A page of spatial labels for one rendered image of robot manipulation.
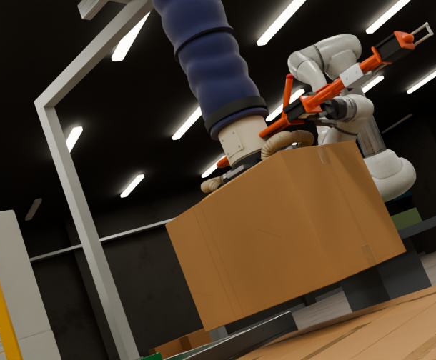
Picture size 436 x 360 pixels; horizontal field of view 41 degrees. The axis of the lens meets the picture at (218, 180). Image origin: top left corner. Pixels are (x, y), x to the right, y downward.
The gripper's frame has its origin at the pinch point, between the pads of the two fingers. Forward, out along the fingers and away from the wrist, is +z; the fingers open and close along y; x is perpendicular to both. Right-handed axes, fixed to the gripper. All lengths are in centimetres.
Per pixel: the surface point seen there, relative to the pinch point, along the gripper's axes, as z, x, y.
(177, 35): 11, 28, -44
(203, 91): 10.4, 27.2, -21.3
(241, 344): 0, 62, 63
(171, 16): 12, 27, -51
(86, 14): -115, 201, -189
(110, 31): -157, 225, -195
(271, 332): -18, 62, 63
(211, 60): 8.2, 20.4, -29.7
